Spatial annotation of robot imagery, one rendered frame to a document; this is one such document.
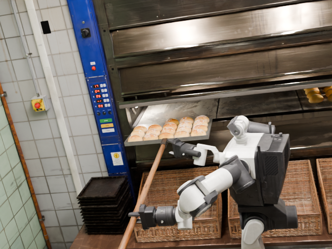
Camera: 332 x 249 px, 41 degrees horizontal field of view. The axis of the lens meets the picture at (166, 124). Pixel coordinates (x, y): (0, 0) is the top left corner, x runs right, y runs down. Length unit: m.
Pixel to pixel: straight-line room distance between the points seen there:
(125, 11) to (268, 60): 0.97
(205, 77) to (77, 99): 0.92
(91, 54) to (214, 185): 1.56
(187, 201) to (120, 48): 1.50
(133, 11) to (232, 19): 0.64
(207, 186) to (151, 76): 1.40
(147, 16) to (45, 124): 1.11
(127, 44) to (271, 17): 0.93
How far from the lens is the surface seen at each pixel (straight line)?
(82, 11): 3.02
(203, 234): 2.92
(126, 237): 1.96
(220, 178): 1.83
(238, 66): 2.95
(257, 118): 3.05
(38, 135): 3.44
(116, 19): 3.00
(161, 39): 2.94
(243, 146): 2.12
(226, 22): 2.90
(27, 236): 3.66
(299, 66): 2.95
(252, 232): 2.30
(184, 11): 2.91
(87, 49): 3.05
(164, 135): 2.85
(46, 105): 3.27
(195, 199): 1.76
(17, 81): 3.36
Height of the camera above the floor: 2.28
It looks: 20 degrees down
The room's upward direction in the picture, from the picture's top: 10 degrees counter-clockwise
